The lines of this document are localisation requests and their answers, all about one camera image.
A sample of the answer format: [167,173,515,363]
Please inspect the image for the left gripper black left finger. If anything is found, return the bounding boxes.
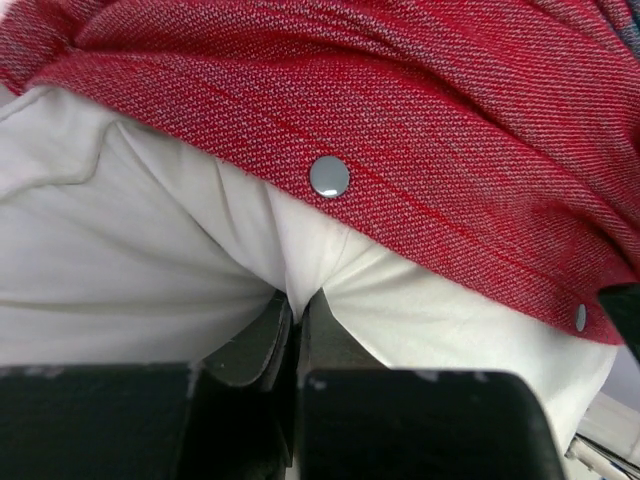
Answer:
[1,293,294,479]

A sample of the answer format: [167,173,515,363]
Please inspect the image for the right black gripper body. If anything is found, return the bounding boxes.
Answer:
[598,283,639,345]

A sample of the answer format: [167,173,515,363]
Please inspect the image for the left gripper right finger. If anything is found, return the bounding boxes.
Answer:
[297,292,564,480]

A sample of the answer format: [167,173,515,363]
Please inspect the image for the red printed pillowcase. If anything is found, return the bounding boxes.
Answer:
[1,1,639,345]

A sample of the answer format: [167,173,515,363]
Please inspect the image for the white pillow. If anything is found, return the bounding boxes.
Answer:
[1,87,618,445]

